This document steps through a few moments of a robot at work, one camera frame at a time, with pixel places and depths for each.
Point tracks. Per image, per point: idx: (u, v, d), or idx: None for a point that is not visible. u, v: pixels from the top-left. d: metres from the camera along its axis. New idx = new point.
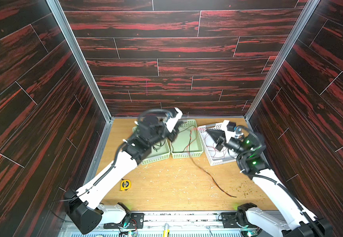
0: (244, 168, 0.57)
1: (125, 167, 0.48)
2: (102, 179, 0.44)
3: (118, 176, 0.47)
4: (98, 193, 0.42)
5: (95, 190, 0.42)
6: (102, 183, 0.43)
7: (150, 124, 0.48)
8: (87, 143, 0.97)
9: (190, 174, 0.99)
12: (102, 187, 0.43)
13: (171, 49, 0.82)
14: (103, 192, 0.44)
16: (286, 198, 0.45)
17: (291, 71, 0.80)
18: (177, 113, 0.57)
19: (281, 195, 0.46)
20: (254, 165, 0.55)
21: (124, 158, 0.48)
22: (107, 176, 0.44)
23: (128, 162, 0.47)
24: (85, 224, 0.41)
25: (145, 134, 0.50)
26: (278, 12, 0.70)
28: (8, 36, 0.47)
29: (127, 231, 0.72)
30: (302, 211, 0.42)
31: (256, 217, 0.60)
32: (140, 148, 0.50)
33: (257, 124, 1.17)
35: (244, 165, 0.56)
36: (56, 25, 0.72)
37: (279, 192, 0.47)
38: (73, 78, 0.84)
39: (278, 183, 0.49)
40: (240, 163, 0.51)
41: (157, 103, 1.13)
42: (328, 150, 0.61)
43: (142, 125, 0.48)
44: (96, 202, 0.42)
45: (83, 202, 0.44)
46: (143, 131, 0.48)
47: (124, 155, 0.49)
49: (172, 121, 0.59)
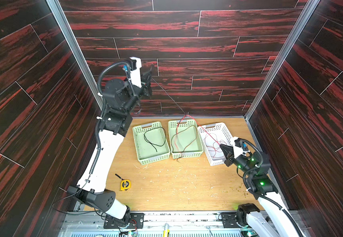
0: (250, 186, 0.58)
1: (113, 143, 0.45)
2: (97, 165, 0.42)
3: (110, 154, 0.45)
4: (99, 178, 0.42)
5: (94, 177, 0.42)
6: (98, 168, 0.42)
7: (115, 90, 0.41)
8: (87, 143, 0.97)
9: (190, 175, 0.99)
12: (101, 171, 0.42)
13: (171, 49, 0.82)
14: (104, 175, 0.44)
16: (289, 225, 0.45)
17: (291, 71, 0.80)
18: (136, 61, 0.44)
19: (285, 222, 0.46)
20: (260, 185, 0.55)
21: (106, 137, 0.45)
22: (99, 160, 0.43)
23: (111, 138, 0.44)
24: (103, 203, 0.44)
25: (114, 103, 0.43)
26: (278, 12, 0.70)
28: (8, 36, 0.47)
29: (127, 231, 0.72)
30: None
31: (255, 222, 0.60)
32: (118, 119, 0.46)
33: (257, 124, 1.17)
35: (250, 183, 0.57)
36: (56, 25, 0.72)
37: (282, 217, 0.47)
38: (73, 78, 0.84)
39: (282, 210, 0.49)
40: (247, 181, 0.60)
41: (157, 103, 1.13)
42: (328, 150, 0.61)
43: (107, 94, 0.41)
44: (102, 185, 0.43)
45: (89, 191, 0.40)
46: (111, 100, 0.41)
47: (105, 134, 0.45)
49: (136, 75, 0.51)
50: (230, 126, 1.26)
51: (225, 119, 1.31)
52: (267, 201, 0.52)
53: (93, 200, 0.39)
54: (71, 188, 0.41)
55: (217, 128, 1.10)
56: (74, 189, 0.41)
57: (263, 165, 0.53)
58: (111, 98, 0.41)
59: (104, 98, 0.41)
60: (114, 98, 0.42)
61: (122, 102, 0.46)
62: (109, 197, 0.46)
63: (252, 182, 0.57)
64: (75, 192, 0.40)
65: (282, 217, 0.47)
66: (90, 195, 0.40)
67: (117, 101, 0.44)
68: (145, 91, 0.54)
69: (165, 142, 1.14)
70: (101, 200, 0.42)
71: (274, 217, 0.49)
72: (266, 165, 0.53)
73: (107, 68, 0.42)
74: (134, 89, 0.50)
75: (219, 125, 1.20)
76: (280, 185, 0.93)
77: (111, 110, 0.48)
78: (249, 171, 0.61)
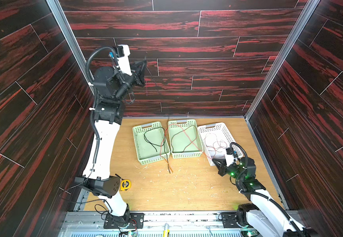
0: (241, 187, 0.64)
1: (110, 133, 0.46)
2: (99, 154, 0.44)
3: (110, 143, 0.47)
4: (103, 167, 0.44)
5: (98, 166, 0.44)
6: (101, 157, 0.44)
7: (106, 78, 0.41)
8: (87, 143, 0.97)
9: (190, 174, 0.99)
12: (104, 160, 0.45)
13: (171, 49, 0.82)
14: (107, 163, 0.47)
16: (277, 212, 0.50)
17: (292, 71, 0.80)
18: (122, 48, 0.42)
19: (274, 211, 0.50)
20: (250, 185, 0.62)
21: (103, 127, 0.46)
22: (101, 149, 0.45)
23: (108, 127, 0.46)
24: (112, 188, 0.49)
25: (107, 92, 0.43)
26: (278, 12, 0.70)
28: (8, 36, 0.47)
29: (127, 231, 0.72)
30: (290, 220, 0.46)
31: (256, 219, 0.60)
32: (112, 108, 0.47)
33: (257, 124, 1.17)
35: (241, 184, 0.65)
36: (56, 25, 0.72)
37: (272, 207, 0.52)
38: (73, 78, 0.83)
39: (270, 199, 0.55)
40: (238, 184, 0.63)
41: (157, 103, 1.13)
42: (328, 150, 0.61)
43: (97, 83, 0.41)
44: (107, 171, 0.47)
45: (96, 179, 0.43)
46: (103, 90, 0.42)
47: (101, 125, 0.46)
49: (124, 61, 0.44)
50: (230, 126, 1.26)
51: (225, 119, 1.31)
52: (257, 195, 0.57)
53: (101, 187, 0.42)
54: (77, 178, 0.43)
55: (217, 128, 1.10)
56: (81, 178, 0.43)
57: (248, 166, 0.63)
58: (102, 86, 0.41)
59: (94, 87, 0.41)
60: (107, 87, 0.42)
61: (113, 91, 0.46)
62: (115, 182, 0.50)
63: (243, 184, 0.64)
64: (82, 182, 0.43)
65: (271, 206, 0.52)
66: (97, 182, 0.42)
67: (108, 90, 0.44)
68: (137, 79, 0.53)
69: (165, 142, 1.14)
70: (108, 186, 0.46)
71: (265, 208, 0.54)
72: (251, 167, 0.62)
73: (93, 55, 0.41)
74: (123, 77, 0.50)
75: (219, 125, 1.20)
76: (280, 185, 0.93)
77: (103, 99, 0.49)
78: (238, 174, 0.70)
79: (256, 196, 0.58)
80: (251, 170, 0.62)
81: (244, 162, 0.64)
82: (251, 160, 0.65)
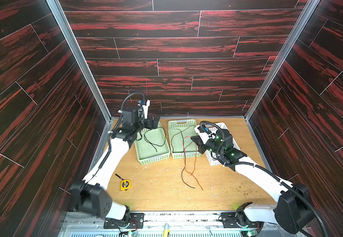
0: (224, 161, 0.62)
1: (121, 149, 0.53)
2: (106, 162, 0.48)
3: (118, 157, 0.52)
4: (105, 175, 0.45)
5: (101, 173, 0.45)
6: (107, 165, 0.47)
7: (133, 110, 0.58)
8: (87, 143, 0.97)
9: (190, 175, 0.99)
12: (107, 168, 0.47)
13: (171, 49, 0.82)
14: (109, 172, 0.48)
16: (265, 176, 0.49)
17: (291, 71, 0.80)
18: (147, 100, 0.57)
19: (260, 176, 0.50)
20: (232, 156, 0.60)
21: (116, 142, 0.54)
22: (108, 159, 0.49)
23: (119, 144, 0.53)
24: (102, 208, 0.44)
25: (129, 120, 0.58)
26: (278, 12, 0.70)
28: (8, 36, 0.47)
29: (127, 231, 0.72)
30: (280, 181, 0.46)
31: (255, 213, 0.60)
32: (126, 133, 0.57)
33: (257, 124, 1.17)
35: (224, 158, 0.62)
36: (56, 24, 0.72)
37: (258, 173, 0.51)
38: (73, 78, 0.84)
39: (255, 166, 0.54)
40: (221, 158, 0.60)
41: (157, 103, 1.13)
42: (328, 150, 0.61)
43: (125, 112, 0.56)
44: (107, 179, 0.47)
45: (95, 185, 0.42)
46: (127, 118, 0.58)
47: (116, 140, 0.54)
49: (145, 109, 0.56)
50: (230, 126, 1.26)
51: (225, 120, 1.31)
52: (240, 165, 0.56)
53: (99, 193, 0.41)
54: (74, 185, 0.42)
55: None
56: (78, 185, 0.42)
57: (225, 138, 0.60)
58: (128, 115, 0.57)
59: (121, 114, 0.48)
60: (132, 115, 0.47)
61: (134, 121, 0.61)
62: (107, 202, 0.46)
63: (225, 157, 0.62)
64: (79, 188, 0.42)
65: (257, 172, 0.52)
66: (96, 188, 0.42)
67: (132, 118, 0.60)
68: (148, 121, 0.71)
69: (165, 142, 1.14)
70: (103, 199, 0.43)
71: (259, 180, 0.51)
72: (228, 138, 0.59)
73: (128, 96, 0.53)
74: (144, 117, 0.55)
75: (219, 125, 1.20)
76: None
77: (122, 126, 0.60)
78: (218, 148, 0.67)
79: (240, 166, 0.56)
80: (229, 140, 0.60)
81: (222, 134, 0.61)
82: (226, 130, 0.63)
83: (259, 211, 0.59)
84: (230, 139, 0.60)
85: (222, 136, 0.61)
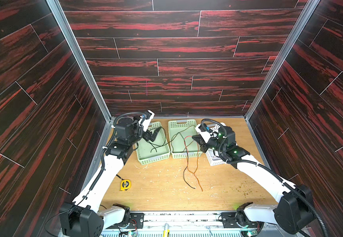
0: (227, 158, 0.61)
1: (114, 166, 0.50)
2: (99, 182, 0.45)
3: (110, 177, 0.49)
4: (96, 196, 0.43)
5: (92, 194, 0.43)
6: (98, 185, 0.45)
7: (126, 124, 0.55)
8: (87, 143, 0.97)
9: (190, 175, 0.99)
12: (99, 188, 0.44)
13: (171, 49, 0.82)
14: (101, 192, 0.45)
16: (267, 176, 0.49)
17: (291, 71, 0.80)
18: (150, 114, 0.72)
19: (263, 175, 0.50)
20: (235, 153, 0.60)
21: (110, 160, 0.51)
22: (101, 179, 0.46)
23: (114, 161, 0.51)
24: (92, 231, 0.41)
25: (123, 134, 0.55)
26: (278, 12, 0.70)
28: (8, 36, 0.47)
29: (127, 231, 0.72)
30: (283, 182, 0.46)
31: (255, 212, 0.60)
32: (121, 148, 0.55)
33: (257, 124, 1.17)
35: (226, 155, 0.61)
36: (56, 24, 0.72)
37: (260, 172, 0.51)
38: (73, 78, 0.84)
39: (258, 165, 0.53)
40: (222, 154, 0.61)
41: (157, 103, 1.13)
42: (328, 150, 0.61)
43: (119, 126, 0.54)
44: (97, 202, 0.43)
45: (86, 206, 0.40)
46: (121, 132, 0.54)
47: (110, 157, 0.52)
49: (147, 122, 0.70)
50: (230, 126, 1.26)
51: (225, 120, 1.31)
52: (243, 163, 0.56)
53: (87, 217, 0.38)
54: (63, 207, 0.40)
55: None
56: (67, 207, 0.40)
57: (228, 135, 0.60)
58: (122, 129, 0.53)
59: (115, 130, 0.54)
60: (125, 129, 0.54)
61: (128, 135, 0.58)
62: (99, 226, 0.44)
63: (227, 154, 0.61)
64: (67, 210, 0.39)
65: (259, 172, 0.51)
66: (85, 212, 0.39)
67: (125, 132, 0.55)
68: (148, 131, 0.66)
69: (165, 142, 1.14)
70: (92, 224, 0.40)
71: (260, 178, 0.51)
72: (230, 134, 0.59)
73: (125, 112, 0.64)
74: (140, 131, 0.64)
75: None
76: None
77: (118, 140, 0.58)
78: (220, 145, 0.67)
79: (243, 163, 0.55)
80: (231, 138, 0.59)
81: (223, 131, 0.61)
82: (229, 127, 0.63)
83: (258, 211, 0.60)
84: (232, 136, 0.59)
85: (224, 133, 0.61)
